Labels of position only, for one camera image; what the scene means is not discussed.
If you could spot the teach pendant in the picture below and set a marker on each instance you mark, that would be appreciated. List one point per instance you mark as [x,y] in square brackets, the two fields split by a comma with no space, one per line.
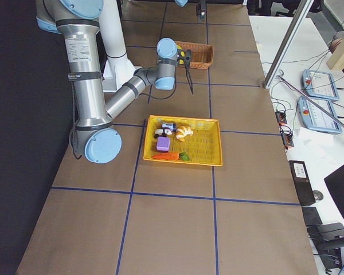
[315,119]
[320,84]

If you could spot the toy croissant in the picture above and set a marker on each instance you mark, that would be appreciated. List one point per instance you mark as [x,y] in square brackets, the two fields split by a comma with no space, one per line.
[182,132]

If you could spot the yellow plastic basket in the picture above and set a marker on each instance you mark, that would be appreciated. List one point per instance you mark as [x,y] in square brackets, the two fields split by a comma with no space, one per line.
[203,147]

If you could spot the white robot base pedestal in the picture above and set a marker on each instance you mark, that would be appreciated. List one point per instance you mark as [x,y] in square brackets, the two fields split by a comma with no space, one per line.
[118,68]

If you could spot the orange toy carrot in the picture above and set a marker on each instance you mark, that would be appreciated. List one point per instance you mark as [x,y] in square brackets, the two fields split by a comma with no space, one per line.
[172,156]

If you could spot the black yellow gripper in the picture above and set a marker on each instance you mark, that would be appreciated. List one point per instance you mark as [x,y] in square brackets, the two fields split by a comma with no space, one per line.
[187,61]

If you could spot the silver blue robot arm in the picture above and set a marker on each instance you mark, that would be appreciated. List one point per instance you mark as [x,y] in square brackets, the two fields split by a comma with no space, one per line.
[93,136]

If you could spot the lower teach pendant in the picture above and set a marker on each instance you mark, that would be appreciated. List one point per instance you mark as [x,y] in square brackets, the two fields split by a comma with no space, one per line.
[315,119]

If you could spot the black box device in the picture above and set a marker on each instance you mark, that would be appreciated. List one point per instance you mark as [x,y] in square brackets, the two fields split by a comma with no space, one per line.
[301,182]

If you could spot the brown wicker basket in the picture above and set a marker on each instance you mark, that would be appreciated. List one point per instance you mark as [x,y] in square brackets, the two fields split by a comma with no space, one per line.
[201,54]

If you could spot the upper teach pendant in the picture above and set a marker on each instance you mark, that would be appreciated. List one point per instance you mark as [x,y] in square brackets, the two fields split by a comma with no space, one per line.
[320,84]

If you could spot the orange black connector strip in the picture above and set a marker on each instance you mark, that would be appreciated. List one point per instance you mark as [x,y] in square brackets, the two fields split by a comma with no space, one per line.
[285,131]

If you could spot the purple foam cube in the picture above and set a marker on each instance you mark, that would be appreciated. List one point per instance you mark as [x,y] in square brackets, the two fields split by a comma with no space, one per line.
[163,144]

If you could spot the aluminium frame post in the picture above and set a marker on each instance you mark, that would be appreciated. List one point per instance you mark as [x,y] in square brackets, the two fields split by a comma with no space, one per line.
[300,15]

